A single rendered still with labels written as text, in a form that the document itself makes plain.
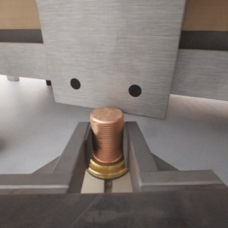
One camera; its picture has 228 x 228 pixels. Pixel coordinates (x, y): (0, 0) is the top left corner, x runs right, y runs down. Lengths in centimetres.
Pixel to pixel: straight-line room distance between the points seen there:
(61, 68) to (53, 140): 19
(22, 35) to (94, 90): 21
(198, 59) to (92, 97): 11
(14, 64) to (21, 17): 8
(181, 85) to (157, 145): 15
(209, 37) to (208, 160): 19
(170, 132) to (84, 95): 23
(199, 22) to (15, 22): 27
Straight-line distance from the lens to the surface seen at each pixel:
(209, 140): 36
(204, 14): 23
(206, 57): 19
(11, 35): 35
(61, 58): 17
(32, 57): 26
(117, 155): 16
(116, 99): 15
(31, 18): 31
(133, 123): 15
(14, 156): 33
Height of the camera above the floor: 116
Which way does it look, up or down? 29 degrees up
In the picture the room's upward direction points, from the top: 180 degrees counter-clockwise
